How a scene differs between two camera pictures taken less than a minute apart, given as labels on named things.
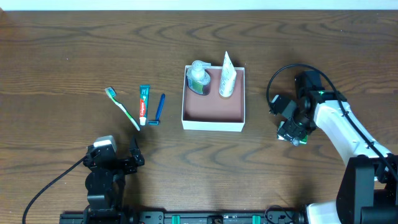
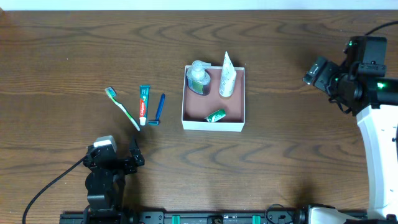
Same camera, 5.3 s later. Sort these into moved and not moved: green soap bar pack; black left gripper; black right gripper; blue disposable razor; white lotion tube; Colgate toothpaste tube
Moved: black right gripper; green soap bar pack
Not moved: Colgate toothpaste tube; blue disposable razor; white lotion tube; black left gripper
